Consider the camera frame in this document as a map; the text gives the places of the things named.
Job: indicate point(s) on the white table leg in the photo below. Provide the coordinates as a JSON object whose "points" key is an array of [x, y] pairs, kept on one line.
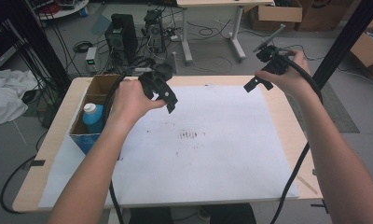
{"points": [[113, 217]]}

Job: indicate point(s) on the black computer tower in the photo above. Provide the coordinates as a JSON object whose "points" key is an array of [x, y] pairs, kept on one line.
{"points": [[122, 34]]}

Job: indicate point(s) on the white paper mat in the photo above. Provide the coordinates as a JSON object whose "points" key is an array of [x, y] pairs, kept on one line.
{"points": [[225, 155]]}

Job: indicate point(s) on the dark panel stand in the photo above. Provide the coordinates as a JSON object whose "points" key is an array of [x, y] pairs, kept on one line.
{"points": [[35, 34]]}

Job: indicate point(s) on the white crumpled cloth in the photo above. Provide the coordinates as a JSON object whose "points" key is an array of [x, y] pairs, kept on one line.
{"points": [[7, 96]]}

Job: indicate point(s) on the large closed cardboard box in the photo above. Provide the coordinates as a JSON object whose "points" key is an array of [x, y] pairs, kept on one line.
{"points": [[324, 14]]}

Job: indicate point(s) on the cardboard box with blue contents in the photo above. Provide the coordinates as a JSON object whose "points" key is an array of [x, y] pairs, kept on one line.
{"points": [[366, 49]]}

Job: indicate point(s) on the blue bottle with white cap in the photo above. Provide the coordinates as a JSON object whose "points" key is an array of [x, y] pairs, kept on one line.
{"points": [[93, 119]]}

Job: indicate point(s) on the thin wooden stick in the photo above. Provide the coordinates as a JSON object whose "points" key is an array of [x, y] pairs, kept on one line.
{"points": [[306, 184]]}

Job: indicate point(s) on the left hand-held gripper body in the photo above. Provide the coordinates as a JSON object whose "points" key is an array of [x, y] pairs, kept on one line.
{"points": [[156, 82]]}

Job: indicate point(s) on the round white table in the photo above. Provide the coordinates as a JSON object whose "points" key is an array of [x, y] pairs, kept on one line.
{"points": [[66, 11]]}

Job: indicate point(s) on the black tape strip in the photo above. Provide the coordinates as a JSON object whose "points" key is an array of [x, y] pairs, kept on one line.
{"points": [[319, 205]]}

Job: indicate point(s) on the white-legged wooden desk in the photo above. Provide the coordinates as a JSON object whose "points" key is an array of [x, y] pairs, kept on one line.
{"points": [[218, 2]]}

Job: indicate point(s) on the dark grey floor mat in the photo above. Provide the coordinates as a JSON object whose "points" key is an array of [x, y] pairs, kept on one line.
{"points": [[343, 118]]}

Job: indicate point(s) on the person's left hand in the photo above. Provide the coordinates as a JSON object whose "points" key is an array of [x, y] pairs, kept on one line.
{"points": [[128, 102]]}

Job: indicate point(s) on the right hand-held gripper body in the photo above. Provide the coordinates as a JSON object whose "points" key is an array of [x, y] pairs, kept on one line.
{"points": [[276, 63]]}

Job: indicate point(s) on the person's right hand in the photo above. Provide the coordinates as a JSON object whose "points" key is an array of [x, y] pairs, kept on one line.
{"points": [[295, 79]]}

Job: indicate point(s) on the black metal frame post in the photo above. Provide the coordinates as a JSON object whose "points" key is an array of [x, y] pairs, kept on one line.
{"points": [[346, 40]]}

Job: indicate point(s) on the small white power supply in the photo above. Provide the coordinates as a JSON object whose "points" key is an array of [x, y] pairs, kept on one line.
{"points": [[91, 59]]}

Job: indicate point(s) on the open-frame computer tower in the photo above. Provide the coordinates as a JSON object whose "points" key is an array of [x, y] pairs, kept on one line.
{"points": [[154, 31]]}

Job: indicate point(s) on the open cardboard box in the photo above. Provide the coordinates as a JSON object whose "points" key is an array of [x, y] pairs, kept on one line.
{"points": [[279, 14]]}

